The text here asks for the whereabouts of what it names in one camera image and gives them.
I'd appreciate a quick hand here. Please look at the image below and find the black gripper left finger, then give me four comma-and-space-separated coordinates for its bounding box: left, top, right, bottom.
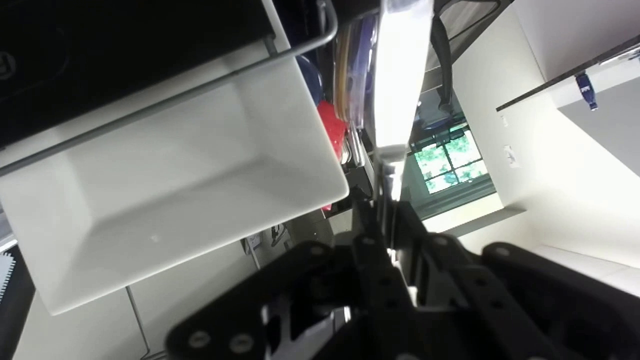
167, 198, 409, 360

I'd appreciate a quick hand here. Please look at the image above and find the silver butter knife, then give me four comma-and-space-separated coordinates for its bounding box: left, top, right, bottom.
368, 0, 436, 258

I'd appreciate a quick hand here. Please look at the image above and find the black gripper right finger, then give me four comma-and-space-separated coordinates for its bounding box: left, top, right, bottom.
393, 198, 640, 360

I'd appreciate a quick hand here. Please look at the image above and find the red cup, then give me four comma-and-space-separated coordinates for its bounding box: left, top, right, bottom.
315, 98, 351, 162

